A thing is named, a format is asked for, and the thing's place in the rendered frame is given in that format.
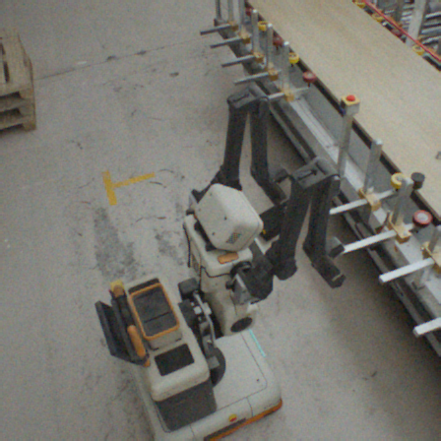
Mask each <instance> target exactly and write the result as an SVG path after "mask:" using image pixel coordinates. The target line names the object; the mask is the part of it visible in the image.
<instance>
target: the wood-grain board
mask: <svg viewBox="0 0 441 441"><path fill-rule="evenodd" d="M245 1H246V3H247V4H248V5H249V6H250V7H251V8H255V9H256V10H257V11H258V16H259V17H261V19H262V20H263V21H267V22H269V23H271V24H272V25H273V32H274V33H275V34H276V35H278V36H281V37H283V41H285V40H288V42H289V43H290V47H289V49H290V50H291V52H294V53H297V54H298V60H299V61H300V62H301V63H302V64H303V65H304V66H305V68H306V69H307V70H308V71H309V72H311V73H315V74H316V80H317V81H318V82H319V83H320V84H321V86H322V87H323V88H324V89H325V90H326V91H327V92H328V93H329V95H330V96H331V97H332V98H333V99H334V100H335V101H336V103H337V104H338V105H340V100H341V96H344V95H350V94H354V95H355V96H356V97H357V98H358V99H359V100H360V102H359V104H360V109H359V113H358V114H354V115H353V122H354V123H355V124H356V125H357V126H358V127H359V129H360V130H361V131H362V132H363V133H364V134H365V135H366V137H367V138H368V139H369V140H370V141H371V142H372V140H373V139H377V138H380V139H381V141H382V142H383V145H382V149H381V155H382V156H383V157H384V158H385V159H386V160H387V161H388V163H389V164H390V165H391V166H392V167H393V168H394V169H395V170H396V171H397V172H398V173H401V174H403V175H405V176H406V177H410V175H411V174H412V173H413V172H416V171H418V172H421V173H423V174H424V175H425V181H424V183H423V186H422V188H421V189H420V190H414V193H415V194H416V195H417V197H418V198H419V199H420V200H421V201H422V202H423V203H424V204H425V206H426V207H427V208H428V209H429V210H430V211H431V212H432V214H433V215H434V216H435V217H436V218H438V219H439V221H440V222H441V159H436V158H434V155H436V154H437V152H438V151H441V74H440V73H439V72H438V71H437V70H435V69H434V68H433V67H432V66H430V65H429V64H428V63H427V62H426V61H424V60H423V59H422V58H421V56H419V55H418V54H417V53H416V52H414V51H413V50H412V49H411V48H409V47H408V46H407V45H406V44H404V43H403V42H402V41H401V40H399V39H398V38H397V37H396V36H394V35H393V34H392V33H391V32H389V31H388V30H387V29H385V28H384V27H383V26H382V25H381V24H379V23H378V22H377V21H376V20H374V19H373V18H372V17H371V16H369V15H368V14H367V13H366V12H364V11H363V10H362V9H361V8H359V7H358V6H357V5H356V4H354V3H353V2H352V1H351V0H245Z"/></svg>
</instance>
